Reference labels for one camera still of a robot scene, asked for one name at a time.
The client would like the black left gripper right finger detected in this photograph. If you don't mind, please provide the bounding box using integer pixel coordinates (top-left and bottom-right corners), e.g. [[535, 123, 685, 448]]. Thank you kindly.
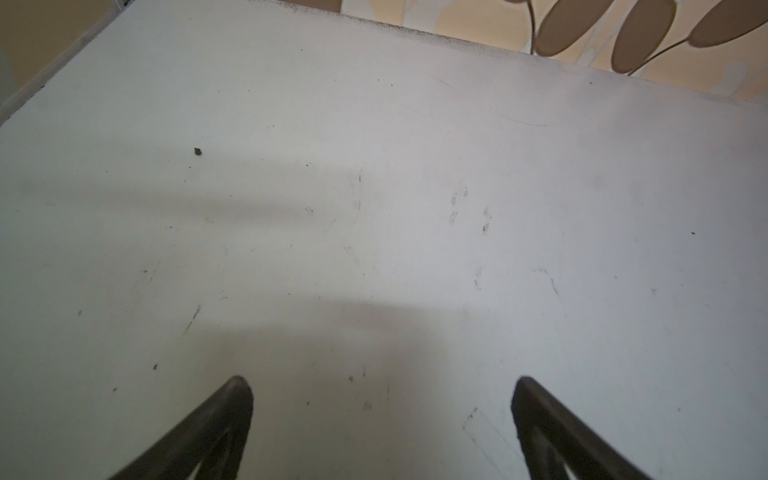
[[511, 376, 649, 480]]

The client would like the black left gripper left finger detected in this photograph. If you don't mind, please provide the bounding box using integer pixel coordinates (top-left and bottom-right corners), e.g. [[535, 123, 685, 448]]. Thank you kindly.
[[113, 375, 253, 479]]

